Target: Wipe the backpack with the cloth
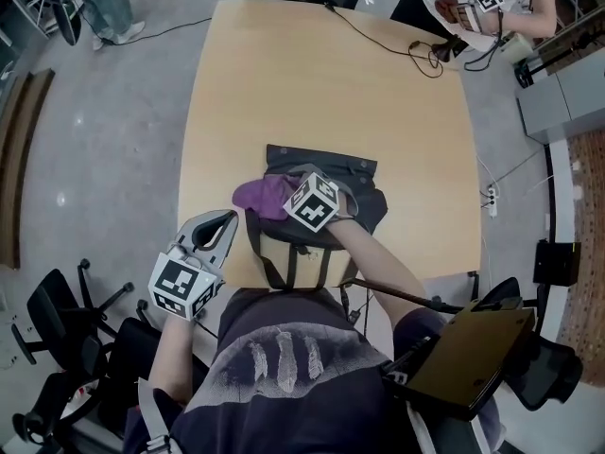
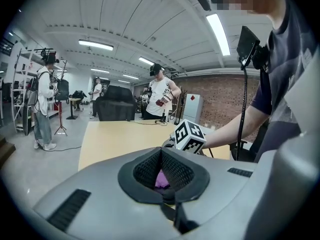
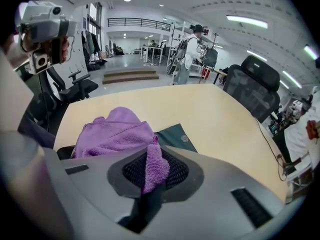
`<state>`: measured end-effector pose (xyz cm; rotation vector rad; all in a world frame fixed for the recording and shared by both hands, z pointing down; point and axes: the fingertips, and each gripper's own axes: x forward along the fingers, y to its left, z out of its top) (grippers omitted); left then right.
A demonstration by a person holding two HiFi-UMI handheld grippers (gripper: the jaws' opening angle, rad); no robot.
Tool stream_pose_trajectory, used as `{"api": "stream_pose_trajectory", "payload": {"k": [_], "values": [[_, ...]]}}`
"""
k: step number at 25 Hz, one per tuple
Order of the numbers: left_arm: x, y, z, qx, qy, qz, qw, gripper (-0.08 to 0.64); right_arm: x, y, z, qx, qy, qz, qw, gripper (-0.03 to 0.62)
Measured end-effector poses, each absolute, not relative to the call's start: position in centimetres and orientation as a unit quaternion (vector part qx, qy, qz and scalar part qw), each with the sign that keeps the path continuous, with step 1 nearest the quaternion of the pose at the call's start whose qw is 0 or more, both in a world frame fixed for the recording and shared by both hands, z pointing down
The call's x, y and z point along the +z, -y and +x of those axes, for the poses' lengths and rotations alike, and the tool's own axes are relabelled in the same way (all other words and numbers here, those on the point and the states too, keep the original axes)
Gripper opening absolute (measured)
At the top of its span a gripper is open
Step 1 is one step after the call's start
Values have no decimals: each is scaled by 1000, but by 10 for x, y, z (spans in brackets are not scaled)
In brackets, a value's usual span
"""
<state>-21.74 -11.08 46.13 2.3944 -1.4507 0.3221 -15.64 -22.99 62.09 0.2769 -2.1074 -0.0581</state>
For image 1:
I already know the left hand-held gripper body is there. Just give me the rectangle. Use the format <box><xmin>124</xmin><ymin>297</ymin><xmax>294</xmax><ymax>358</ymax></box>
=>
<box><xmin>149</xmin><ymin>241</ymin><xmax>225</xmax><ymax>322</ymax></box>

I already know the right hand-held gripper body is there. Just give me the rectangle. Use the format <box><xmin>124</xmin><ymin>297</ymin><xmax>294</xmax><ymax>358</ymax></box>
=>
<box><xmin>282</xmin><ymin>162</ymin><xmax>362</xmax><ymax>235</ymax></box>

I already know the black backpack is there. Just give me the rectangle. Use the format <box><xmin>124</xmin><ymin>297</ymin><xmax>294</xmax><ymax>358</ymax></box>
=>
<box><xmin>243</xmin><ymin>143</ymin><xmax>389</xmax><ymax>293</ymax></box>

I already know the purple cloth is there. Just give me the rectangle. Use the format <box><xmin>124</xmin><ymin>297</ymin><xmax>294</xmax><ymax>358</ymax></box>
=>
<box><xmin>231</xmin><ymin>172</ymin><xmax>304</xmax><ymax>225</ymax></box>

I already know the person's right forearm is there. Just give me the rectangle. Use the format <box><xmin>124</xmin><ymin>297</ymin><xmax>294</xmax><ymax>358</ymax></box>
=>
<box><xmin>324</xmin><ymin>216</ymin><xmax>429</xmax><ymax>330</ymax></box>

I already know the person's left forearm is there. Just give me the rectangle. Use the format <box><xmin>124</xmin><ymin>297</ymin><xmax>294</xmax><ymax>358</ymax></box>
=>
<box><xmin>149</xmin><ymin>315</ymin><xmax>202</xmax><ymax>404</ymax></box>

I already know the person's dark printed t-shirt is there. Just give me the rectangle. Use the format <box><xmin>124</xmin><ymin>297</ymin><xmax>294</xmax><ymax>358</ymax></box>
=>
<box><xmin>123</xmin><ymin>287</ymin><xmax>503</xmax><ymax>454</ymax></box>

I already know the wooden bench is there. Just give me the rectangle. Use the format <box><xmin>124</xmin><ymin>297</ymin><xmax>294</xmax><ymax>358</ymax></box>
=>
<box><xmin>0</xmin><ymin>67</ymin><xmax>57</xmax><ymax>272</ymax></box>

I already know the white power strip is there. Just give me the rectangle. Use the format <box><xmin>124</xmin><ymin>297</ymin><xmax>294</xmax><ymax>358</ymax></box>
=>
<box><xmin>479</xmin><ymin>183</ymin><xmax>501</xmax><ymax>218</ymax></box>

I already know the white shade table lamp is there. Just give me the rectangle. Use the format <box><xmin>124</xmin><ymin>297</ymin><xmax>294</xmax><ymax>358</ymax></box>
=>
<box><xmin>428</xmin><ymin>33</ymin><xmax>464</xmax><ymax>64</ymax></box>

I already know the black shoulder-mounted box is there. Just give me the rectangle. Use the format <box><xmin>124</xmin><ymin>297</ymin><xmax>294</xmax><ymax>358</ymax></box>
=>
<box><xmin>383</xmin><ymin>294</ymin><xmax>539</xmax><ymax>423</ymax></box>

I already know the black oval board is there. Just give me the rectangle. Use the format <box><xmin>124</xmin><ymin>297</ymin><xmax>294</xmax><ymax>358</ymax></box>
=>
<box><xmin>50</xmin><ymin>0</ymin><xmax>83</xmax><ymax>47</ymax></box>

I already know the black floor box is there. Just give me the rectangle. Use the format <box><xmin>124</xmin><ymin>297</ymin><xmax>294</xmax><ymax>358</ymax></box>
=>
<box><xmin>532</xmin><ymin>238</ymin><xmax>583</xmax><ymax>288</ymax></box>

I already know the white cabinet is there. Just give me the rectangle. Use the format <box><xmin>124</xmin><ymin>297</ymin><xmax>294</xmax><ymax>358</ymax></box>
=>
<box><xmin>513</xmin><ymin>45</ymin><xmax>605</xmax><ymax>144</ymax></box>

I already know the grey harness strap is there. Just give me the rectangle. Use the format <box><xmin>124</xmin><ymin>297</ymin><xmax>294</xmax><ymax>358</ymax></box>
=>
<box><xmin>135</xmin><ymin>376</ymin><xmax>172</xmax><ymax>451</ymax></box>

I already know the black harness cable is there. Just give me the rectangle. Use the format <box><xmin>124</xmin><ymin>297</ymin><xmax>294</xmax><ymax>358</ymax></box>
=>
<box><xmin>338</xmin><ymin>275</ymin><xmax>470</xmax><ymax>315</ymax></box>

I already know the black lamp cable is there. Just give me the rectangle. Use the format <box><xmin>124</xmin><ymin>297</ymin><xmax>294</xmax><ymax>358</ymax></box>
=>
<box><xmin>322</xmin><ymin>1</ymin><xmax>446</xmax><ymax>81</ymax></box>

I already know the black floor cable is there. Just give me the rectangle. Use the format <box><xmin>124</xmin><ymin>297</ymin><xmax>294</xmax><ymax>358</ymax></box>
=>
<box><xmin>99</xmin><ymin>15</ymin><xmax>213</xmax><ymax>50</ymax></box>

